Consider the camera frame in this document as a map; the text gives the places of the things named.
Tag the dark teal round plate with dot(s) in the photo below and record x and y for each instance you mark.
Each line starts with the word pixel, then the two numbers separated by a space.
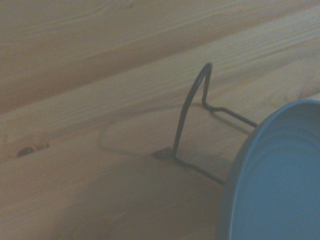
pixel 275 180

